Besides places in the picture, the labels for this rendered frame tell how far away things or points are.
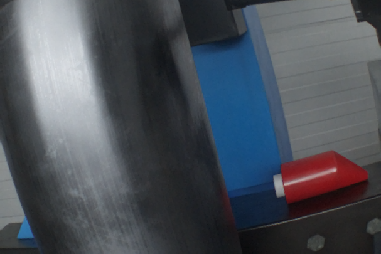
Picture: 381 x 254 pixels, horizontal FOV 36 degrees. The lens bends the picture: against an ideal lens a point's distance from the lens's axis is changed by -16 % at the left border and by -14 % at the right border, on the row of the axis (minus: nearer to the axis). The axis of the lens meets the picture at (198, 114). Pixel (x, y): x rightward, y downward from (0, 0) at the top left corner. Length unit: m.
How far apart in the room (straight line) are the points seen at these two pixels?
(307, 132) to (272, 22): 0.46
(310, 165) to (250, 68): 0.22
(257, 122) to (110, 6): 0.50
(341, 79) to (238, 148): 1.62
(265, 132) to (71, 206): 0.50
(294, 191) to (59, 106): 0.39
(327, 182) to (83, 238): 0.38
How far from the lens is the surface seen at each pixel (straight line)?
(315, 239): 0.79
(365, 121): 2.62
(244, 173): 1.01
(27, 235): 0.98
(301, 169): 0.82
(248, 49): 0.97
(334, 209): 0.78
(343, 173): 0.82
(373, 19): 0.68
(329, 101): 2.60
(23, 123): 0.54
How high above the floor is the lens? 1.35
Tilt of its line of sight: 9 degrees down
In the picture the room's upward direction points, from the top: 14 degrees counter-clockwise
